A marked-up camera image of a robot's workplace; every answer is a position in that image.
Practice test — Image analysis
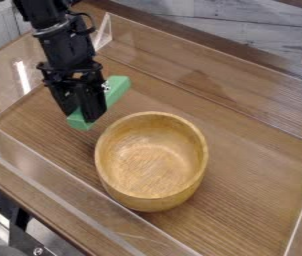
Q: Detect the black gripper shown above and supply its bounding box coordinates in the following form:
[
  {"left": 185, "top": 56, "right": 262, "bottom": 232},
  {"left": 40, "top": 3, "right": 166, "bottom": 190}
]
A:
[{"left": 32, "top": 14, "right": 107, "bottom": 122}]

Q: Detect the green rectangular block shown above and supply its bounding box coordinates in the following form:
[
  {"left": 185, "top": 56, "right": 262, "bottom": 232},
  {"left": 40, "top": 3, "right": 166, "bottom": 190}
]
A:
[{"left": 67, "top": 75, "right": 131, "bottom": 131}]

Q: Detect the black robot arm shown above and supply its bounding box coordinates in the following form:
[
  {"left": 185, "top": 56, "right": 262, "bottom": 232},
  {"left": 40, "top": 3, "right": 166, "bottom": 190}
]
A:
[{"left": 12, "top": 0, "right": 107, "bottom": 122}]

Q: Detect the brown wooden bowl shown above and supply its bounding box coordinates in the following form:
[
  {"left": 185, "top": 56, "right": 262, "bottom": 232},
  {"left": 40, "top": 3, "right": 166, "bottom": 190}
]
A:
[{"left": 94, "top": 111, "right": 209, "bottom": 212}]

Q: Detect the black metal table leg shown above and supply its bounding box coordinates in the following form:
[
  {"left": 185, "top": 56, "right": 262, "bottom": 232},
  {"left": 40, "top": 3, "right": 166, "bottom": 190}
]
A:
[{"left": 8, "top": 208, "right": 56, "bottom": 256}]

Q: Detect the clear acrylic corner bracket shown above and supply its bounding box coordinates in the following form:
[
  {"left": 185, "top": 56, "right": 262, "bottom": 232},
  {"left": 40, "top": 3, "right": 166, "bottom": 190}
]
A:
[{"left": 92, "top": 13, "right": 112, "bottom": 51}]

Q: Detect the clear acrylic tray wall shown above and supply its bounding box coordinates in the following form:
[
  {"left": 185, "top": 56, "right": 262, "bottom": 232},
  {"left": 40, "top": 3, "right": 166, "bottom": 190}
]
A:
[{"left": 0, "top": 15, "right": 302, "bottom": 256}]

